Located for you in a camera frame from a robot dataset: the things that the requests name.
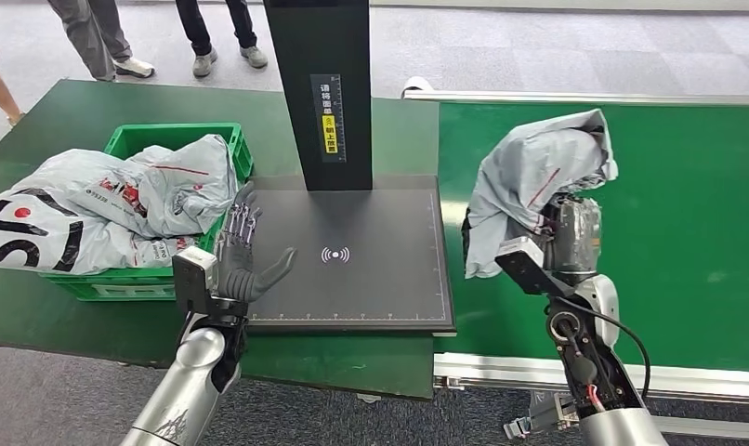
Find green table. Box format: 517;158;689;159
0;78;441;402

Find green conveyor belt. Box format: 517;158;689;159
434;101;749;374

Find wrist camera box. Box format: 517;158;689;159
494;236;574;300
171;245;220;316

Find thin silver conveyor side rail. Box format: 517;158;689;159
401;76;749;108

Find grey courier bag red line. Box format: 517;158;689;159
463;109;620;280

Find wide silver conveyor side rail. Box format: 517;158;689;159
432;351;749;406

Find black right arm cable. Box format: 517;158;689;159
556;295;652;402

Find metal conveyor bracket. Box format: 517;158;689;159
504;390;580;440

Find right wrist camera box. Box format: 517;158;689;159
494;236;574;300

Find grey courier bag small text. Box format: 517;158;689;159
127;235;202;270

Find ruler label strip yellow sticker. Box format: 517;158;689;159
309;73;348;165

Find white courier bag black letters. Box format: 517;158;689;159
0;147;166;277

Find black inbound scanner machine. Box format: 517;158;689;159
246;0;457;337

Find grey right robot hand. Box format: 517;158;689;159
537;193;604;275

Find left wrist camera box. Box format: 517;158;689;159
171;245;220;316

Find green plastic crate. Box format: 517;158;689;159
38;122;255;304

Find grey courier bag red print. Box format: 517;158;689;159
66;134;240;241

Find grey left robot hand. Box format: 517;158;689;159
214;181;299;305

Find silver conveyor frame beam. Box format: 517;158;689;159
648;415;749;442

